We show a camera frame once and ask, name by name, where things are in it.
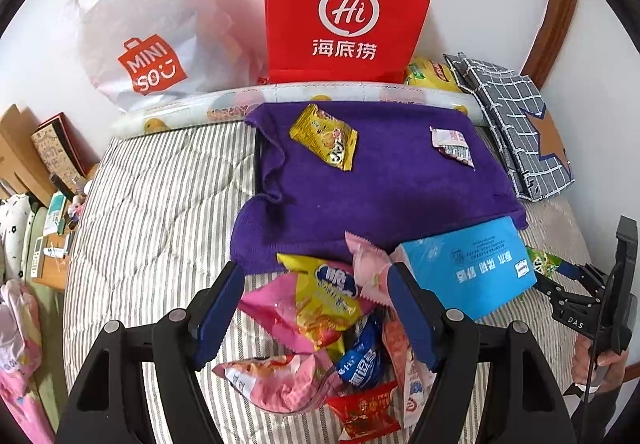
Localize brown cardboard box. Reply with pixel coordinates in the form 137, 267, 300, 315
0, 104, 56, 197

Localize white remote control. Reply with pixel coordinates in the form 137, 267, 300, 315
29, 237, 47, 278

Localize large pink snack bag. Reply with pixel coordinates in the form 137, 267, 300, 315
212, 274, 351, 412

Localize pale pink candy packet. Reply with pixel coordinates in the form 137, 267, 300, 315
345, 231, 402, 307

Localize green snack packet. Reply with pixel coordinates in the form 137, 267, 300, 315
525, 247, 568, 277

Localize yellow snack packet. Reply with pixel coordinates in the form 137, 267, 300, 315
289, 103, 359, 171

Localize white bear-print snack packet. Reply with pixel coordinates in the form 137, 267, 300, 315
382, 319, 437, 427

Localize small white red snack packet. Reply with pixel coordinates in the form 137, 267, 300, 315
430, 127, 476, 169

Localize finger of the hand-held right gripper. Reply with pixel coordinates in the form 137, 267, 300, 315
534, 277, 592, 309
557, 261, 608, 296

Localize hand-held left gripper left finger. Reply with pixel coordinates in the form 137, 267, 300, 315
55, 260, 246, 444

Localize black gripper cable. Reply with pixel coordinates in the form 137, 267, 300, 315
582, 269, 613, 397

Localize light blue packet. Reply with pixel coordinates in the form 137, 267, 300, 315
395, 215, 538, 322

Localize pink cloth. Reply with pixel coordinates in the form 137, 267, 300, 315
0, 279, 56, 444

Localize small blue snack packet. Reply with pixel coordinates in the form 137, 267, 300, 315
332, 319, 386, 387

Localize yellow green snack bag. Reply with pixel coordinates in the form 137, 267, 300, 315
404, 55, 468, 92

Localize yellow blue-label chip packet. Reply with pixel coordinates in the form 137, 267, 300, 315
276, 253, 376, 355

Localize brown wooden door frame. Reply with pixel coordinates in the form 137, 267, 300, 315
520, 0, 583, 75

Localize red paper bag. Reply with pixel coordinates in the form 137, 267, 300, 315
259, 0, 442, 85

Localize person's right hand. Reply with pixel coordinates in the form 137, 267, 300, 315
571, 335, 627, 393

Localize rolled printed mat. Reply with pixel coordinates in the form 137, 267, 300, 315
110, 82, 483, 140

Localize wooden bedside table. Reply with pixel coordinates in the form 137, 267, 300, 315
0, 164, 101, 295

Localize white floral pillow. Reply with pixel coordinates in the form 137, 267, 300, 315
0, 194, 41, 275

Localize person's right forearm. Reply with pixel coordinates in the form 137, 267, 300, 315
565, 374, 640, 444

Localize white teal carton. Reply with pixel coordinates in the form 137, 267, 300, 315
44, 191, 68, 232

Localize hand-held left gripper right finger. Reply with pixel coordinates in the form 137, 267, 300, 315
386, 261, 576, 444

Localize patterned box with red edge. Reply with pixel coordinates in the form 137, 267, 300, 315
30, 111, 88, 180

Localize striped quilt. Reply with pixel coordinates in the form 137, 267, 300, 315
62, 121, 596, 444

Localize purple towel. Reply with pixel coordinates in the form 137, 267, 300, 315
230, 102, 529, 275

